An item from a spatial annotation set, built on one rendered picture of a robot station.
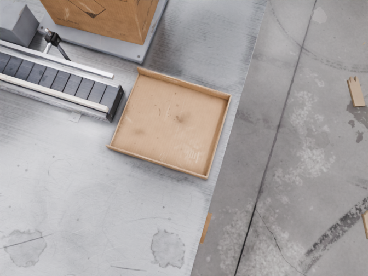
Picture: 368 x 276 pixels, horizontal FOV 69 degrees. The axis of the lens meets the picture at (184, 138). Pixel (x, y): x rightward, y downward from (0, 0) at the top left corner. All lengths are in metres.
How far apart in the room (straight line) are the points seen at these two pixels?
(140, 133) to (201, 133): 0.18
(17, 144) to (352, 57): 2.03
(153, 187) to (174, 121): 0.20
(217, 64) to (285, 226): 1.11
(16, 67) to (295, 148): 1.49
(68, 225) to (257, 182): 1.15
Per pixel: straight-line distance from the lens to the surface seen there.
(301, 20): 2.24
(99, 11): 0.86
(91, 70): 0.77
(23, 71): 0.95
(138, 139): 0.81
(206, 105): 0.84
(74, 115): 0.88
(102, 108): 0.77
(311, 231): 1.78
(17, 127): 0.94
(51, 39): 0.85
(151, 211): 0.78
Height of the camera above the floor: 1.61
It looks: 75 degrees down
